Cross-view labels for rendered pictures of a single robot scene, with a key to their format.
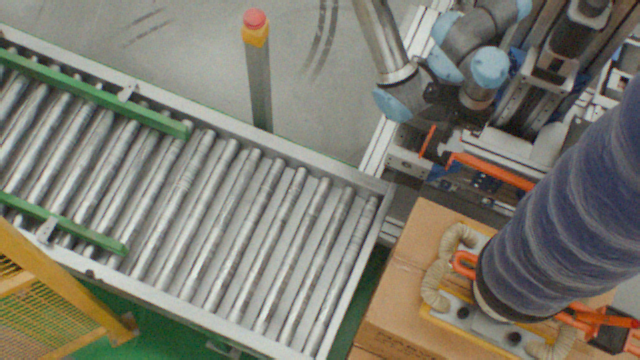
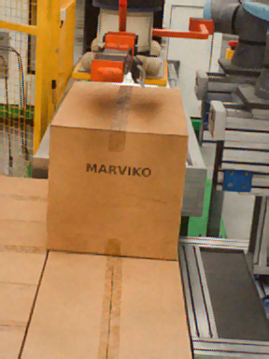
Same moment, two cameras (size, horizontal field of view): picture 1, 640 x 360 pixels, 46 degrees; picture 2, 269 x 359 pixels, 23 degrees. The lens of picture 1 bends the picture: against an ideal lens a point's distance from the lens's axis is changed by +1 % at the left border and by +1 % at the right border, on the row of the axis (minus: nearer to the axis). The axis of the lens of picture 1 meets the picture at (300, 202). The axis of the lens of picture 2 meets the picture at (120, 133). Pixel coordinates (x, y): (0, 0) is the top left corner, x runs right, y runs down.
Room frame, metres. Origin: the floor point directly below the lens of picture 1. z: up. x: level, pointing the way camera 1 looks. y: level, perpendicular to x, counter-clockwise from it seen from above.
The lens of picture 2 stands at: (-0.33, -2.46, 1.47)
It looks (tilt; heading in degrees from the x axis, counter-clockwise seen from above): 17 degrees down; 68
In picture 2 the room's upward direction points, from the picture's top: 4 degrees clockwise
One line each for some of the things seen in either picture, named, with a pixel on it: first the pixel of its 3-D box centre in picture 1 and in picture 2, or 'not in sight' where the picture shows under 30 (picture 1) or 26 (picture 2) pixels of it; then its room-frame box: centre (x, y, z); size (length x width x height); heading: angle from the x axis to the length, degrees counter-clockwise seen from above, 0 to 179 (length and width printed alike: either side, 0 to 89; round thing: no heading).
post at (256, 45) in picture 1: (261, 99); (222, 150); (1.26, 0.16, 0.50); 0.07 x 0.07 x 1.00; 68
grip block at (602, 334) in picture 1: (609, 330); (120, 44); (0.33, -0.76, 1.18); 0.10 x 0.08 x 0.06; 156
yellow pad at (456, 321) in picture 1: (487, 326); (93, 62); (0.35, -0.49, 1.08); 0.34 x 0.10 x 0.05; 66
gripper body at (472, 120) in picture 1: (472, 109); not in sight; (0.78, -0.39, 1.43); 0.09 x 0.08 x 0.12; 66
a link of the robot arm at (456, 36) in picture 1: (462, 35); not in sight; (0.88, -0.34, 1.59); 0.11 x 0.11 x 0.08; 36
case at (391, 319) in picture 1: (475, 314); (120, 161); (0.44, -0.54, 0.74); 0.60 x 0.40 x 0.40; 67
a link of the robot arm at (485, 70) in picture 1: (485, 73); not in sight; (0.79, -0.38, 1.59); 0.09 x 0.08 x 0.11; 36
